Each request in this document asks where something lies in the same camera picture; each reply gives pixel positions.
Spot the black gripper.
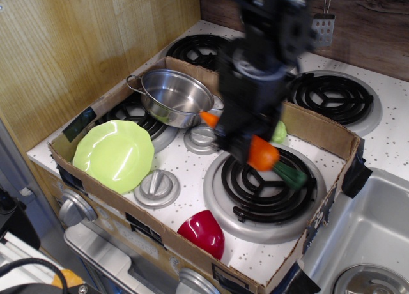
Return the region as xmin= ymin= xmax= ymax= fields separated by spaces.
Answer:
xmin=217 ymin=44 xmax=286 ymax=164

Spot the orange toy carrot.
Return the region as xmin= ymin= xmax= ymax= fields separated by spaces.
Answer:
xmin=199 ymin=112 xmax=307 ymax=190

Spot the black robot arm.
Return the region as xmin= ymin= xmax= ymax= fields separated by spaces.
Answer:
xmin=215 ymin=0 xmax=314 ymax=163

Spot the silver knob near plate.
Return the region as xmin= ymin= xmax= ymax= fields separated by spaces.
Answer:
xmin=134 ymin=169 xmax=181 ymax=209

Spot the light green plastic plate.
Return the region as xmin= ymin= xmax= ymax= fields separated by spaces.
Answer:
xmin=72 ymin=120 xmax=155 ymax=194

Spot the silver knob centre stove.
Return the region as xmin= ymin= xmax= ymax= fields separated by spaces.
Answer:
xmin=183 ymin=123 xmax=220 ymax=155

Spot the green toy broccoli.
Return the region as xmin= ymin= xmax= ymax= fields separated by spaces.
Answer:
xmin=271 ymin=120 xmax=287 ymax=144

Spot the front right black burner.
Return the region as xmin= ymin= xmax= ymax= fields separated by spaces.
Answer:
xmin=203 ymin=145 xmax=327 ymax=244

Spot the black burner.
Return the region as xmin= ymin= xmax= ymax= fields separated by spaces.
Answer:
xmin=287 ymin=70 xmax=383 ymax=137
xmin=160 ymin=34 xmax=230 ymax=72
xmin=203 ymin=145 xmax=327 ymax=244
xmin=96 ymin=93 xmax=178 ymax=153

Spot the small steel pot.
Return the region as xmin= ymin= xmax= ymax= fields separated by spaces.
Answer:
xmin=125 ymin=69 xmax=224 ymax=128

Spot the red plastic bowl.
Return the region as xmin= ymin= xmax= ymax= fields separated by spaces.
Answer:
xmin=177 ymin=210 xmax=225 ymax=260

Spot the back left black burner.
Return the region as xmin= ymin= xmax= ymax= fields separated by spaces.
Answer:
xmin=160 ymin=34 xmax=230 ymax=72

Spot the front left black burner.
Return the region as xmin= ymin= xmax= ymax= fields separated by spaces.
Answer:
xmin=96 ymin=93 xmax=178 ymax=153

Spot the back right black burner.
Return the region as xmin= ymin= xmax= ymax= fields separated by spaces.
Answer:
xmin=287 ymin=70 xmax=383 ymax=137

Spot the cardboard fence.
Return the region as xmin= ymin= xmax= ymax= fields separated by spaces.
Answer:
xmin=47 ymin=56 xmax=373 ymax=294

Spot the silver front oven knob right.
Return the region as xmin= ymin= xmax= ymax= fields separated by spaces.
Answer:
xmin=175 ymin=268 xmax=220 ymax=294

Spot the silver oven knob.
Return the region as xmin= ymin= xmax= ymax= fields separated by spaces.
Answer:
xmin=175 ymin=268 xmax=220 ymax=294
xmin=59 ymin=189 xmax=97 ymax=227

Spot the hanging steel slotted spatula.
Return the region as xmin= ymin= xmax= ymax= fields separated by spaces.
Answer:
xmin=312 ymin=0 xmax=336 ymax=48

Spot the grey toy sink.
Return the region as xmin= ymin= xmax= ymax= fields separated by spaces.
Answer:
xmin=302 ymin=169 xmax=408 ymax=293

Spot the silver front oven knob left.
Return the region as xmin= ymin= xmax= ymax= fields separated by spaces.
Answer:
xmin=59 ymin=189 xmax=97 ymax=227

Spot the orange object bottom left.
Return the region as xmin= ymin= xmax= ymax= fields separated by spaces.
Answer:
xmin=51 ymin=268 xmax=84 ymax=289

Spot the black device left edge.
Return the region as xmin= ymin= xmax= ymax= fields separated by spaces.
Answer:
xmin=1 ymin=188 xmax=41 ymax=250

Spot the silver oven door handle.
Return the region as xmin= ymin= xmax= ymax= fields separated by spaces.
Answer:
xmin=64 ymin=224 xmax=153 ymax=293

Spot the black cable bottom left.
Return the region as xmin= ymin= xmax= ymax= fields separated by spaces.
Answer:
xmin=0 ymin=258 xmax=70 ymax=294

